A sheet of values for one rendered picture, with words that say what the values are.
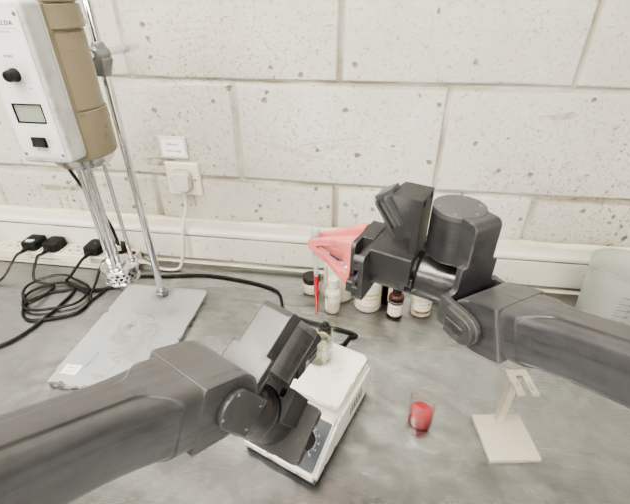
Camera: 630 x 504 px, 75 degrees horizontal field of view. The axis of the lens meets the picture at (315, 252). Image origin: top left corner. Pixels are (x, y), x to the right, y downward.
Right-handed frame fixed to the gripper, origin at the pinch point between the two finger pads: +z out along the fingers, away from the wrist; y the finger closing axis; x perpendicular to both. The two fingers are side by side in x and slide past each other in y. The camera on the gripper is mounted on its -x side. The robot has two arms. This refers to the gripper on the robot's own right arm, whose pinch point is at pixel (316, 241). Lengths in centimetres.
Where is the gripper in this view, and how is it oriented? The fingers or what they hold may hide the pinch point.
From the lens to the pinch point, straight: 56.1
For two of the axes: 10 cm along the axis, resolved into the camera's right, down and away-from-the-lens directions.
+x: 0.0, 8.4, 5.5
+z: -8.7, -2.7, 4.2
